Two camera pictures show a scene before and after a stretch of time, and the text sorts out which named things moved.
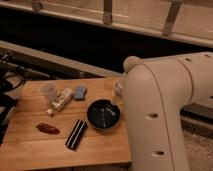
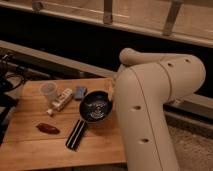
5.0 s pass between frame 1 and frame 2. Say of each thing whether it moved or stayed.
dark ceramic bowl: moved
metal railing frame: stayed
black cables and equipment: stayed
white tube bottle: stayed
